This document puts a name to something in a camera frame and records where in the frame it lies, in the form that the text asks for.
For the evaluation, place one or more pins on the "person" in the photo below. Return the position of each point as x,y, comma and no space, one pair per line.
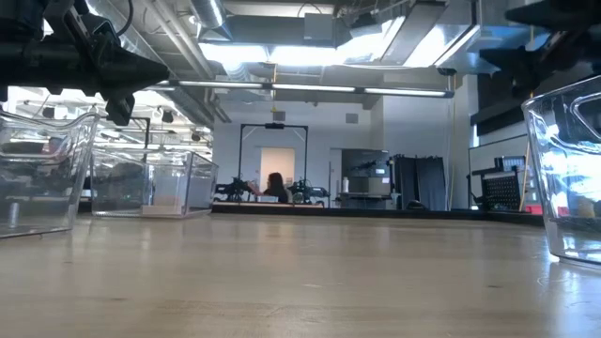
276,185

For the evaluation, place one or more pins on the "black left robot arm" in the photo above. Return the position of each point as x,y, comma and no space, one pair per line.
19,66

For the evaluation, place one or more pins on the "white bottle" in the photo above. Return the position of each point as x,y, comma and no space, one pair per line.
346,184

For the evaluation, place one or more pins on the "plain wooden rectangular block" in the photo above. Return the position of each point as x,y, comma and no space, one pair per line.
162,209

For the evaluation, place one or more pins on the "black pegboard cart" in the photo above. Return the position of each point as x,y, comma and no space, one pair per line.
502,190

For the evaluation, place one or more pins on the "clear plastic bin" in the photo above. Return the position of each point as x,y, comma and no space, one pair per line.
573,188
141,178
47,188

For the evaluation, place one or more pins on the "black aluminium rig frame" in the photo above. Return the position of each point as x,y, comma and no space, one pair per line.
375,213

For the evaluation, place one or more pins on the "black background robot arm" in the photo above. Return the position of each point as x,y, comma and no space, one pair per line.
307,191
232,190

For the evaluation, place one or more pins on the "black curtain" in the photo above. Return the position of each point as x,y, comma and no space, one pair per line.
422,183

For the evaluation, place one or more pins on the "long ceiling light fixture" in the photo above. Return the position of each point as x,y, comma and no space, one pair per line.
310,87

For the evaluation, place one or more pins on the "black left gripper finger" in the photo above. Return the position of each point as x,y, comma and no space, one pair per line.
131,72

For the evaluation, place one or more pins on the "grey wall speaker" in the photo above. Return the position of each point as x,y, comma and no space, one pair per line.
279,116
351,118

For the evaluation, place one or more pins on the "silver ventilation duct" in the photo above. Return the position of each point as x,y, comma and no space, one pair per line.
206,11

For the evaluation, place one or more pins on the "black background camera gantry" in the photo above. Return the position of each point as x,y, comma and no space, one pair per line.
273,126

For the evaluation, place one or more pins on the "grey equipment cabinet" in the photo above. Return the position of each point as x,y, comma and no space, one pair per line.
371,188

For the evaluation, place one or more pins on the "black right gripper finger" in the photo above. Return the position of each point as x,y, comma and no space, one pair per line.
521,63

